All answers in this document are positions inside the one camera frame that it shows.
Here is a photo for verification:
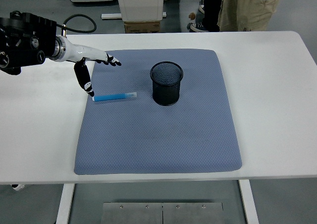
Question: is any white table leg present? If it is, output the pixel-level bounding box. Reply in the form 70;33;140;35
238;179;260;224
54;183;75;224

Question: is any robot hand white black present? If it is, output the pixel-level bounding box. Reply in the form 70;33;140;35
63;41;122;98

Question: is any white floor bar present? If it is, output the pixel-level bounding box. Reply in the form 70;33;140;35
101;12;167;20

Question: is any blue marker with clear cap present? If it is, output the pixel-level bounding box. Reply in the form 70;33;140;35
92;92;138;102

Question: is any black mesh pen holder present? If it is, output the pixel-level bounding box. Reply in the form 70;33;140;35
150;61;184;107

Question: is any blue-grey textured mat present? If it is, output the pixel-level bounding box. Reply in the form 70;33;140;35
74;49;243;175

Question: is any cardboard box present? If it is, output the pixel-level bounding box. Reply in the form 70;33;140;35
124;20;161;34

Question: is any white cabinet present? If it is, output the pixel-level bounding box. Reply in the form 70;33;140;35
115;0;165;22

